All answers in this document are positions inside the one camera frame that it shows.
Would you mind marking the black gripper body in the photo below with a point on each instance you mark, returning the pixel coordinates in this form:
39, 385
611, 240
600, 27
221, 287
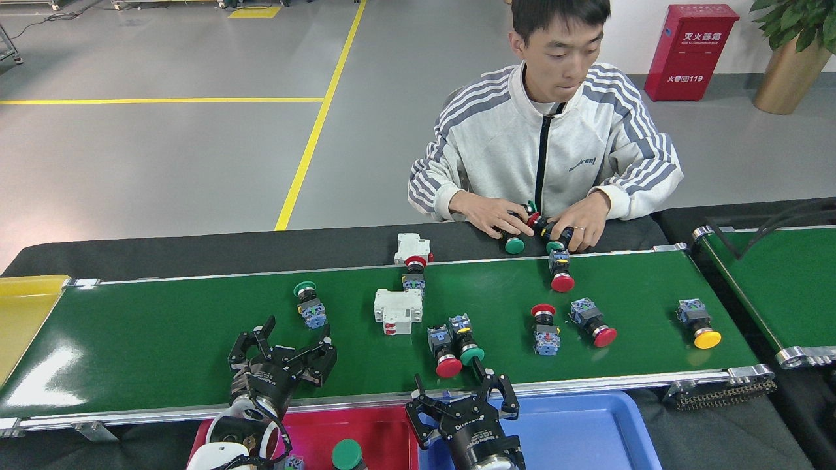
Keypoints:
264, 382
480, 447

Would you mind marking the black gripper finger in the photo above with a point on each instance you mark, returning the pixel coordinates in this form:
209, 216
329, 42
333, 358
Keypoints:
323, 369
421, 424
236, 352
506, 401

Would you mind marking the green push button switch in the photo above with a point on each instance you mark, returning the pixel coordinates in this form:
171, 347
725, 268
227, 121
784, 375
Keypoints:
346, 454
304, 288
471, 356
531, 206
514, 246
555, 247

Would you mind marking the white circuit breaker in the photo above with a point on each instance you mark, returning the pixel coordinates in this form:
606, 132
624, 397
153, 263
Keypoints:
411, 247
395, 307

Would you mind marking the red plastic tray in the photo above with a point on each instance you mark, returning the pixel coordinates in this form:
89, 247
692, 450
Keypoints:
379, 437

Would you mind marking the long green conveyor belt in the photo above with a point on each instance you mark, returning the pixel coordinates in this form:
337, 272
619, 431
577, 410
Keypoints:
163, 339

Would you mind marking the blue plastic tray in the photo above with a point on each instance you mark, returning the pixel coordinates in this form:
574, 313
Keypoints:
575, 437

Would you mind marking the short green conveyor belt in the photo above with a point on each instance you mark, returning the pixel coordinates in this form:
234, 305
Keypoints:
784, 294

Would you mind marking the person's right hand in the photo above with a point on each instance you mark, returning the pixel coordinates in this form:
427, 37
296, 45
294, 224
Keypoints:
486, 212

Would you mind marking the person's left hand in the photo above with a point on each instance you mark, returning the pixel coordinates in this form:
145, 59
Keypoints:
591, 219

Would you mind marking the yellow plastic bin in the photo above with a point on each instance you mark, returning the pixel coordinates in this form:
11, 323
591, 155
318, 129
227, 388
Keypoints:
26, 320

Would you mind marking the person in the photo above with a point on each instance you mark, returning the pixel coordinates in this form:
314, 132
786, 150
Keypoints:
496, 143

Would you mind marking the red fire extinguisher cabinet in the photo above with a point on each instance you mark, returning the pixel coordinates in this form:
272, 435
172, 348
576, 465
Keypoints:
689, 52

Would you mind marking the potted plant gold pot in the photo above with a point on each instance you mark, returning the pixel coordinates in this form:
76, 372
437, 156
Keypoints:
787, 81

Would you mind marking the metal frame cart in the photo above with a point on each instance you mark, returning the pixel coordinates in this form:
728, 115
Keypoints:
10, 44

